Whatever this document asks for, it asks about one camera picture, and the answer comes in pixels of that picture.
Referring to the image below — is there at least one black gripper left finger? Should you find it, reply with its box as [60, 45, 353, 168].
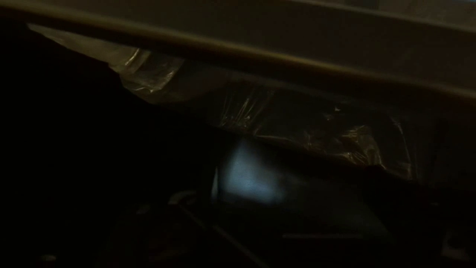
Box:
[129, 190, 271, 268]

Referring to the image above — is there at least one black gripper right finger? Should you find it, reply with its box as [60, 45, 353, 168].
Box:
[386, 217, 476, 268]

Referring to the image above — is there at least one large white paper sheet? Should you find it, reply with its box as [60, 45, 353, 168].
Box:
[216, 136, 291, 205]

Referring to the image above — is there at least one plastic trash bin liner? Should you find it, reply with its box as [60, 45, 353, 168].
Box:
[29, 22, 420, 181]

